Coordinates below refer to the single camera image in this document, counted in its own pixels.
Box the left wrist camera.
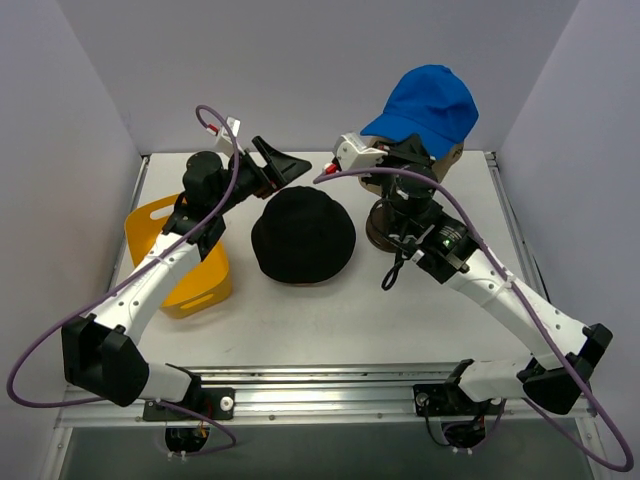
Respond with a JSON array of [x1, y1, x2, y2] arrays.
[[205, 116, 241, 156]]

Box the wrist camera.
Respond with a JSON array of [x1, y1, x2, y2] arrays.
[[205, 116, 241, 156], [322, 132, 388, 175]]

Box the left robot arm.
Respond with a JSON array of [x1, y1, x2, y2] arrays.
[[61, 136, 312, 419]]

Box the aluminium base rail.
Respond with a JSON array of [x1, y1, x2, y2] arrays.
[[54, 364, 599, 428]]

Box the black hat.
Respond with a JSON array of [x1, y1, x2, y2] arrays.
[[251, 186, 357, 286]]

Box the beige baseball cap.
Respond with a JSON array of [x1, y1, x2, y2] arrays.
[[358, 142, 464, 197]]

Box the yellow plastic basket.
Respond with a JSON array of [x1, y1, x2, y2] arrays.
[[124, 194, 232, 319]]

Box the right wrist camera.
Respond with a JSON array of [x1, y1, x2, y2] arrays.
[[322, 132, 388, 175]]

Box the blue hat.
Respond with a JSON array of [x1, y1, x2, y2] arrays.
[[360, 64, 479, 160]]

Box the cream mannequin head stand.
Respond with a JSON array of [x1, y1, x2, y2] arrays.
[[365, 199, 400, 253]]

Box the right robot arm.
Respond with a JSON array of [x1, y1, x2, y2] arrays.
[[364, 135, 613, 415]]

